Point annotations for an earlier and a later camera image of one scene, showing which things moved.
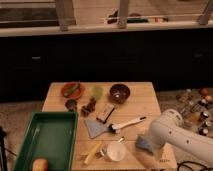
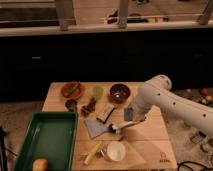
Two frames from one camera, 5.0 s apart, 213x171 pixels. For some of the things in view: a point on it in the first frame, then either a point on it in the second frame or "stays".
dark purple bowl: x=119 y=93 stays
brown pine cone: x=85 y=110 stays
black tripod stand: x=3 y=149 stays
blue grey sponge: x=144 y=143 → x=128 y=114
